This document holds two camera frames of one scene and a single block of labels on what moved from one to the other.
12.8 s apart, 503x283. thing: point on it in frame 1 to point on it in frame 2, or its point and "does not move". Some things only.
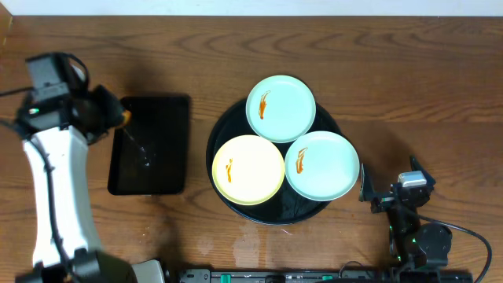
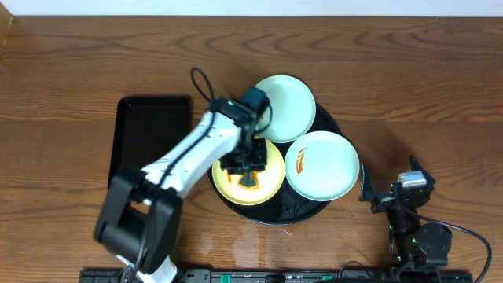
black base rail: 328,275 does not move
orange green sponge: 127,118 to 249,180
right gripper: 368,194 does not move
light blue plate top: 280,108 does not move
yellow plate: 248,170 does not move
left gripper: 108,111 to 244,170
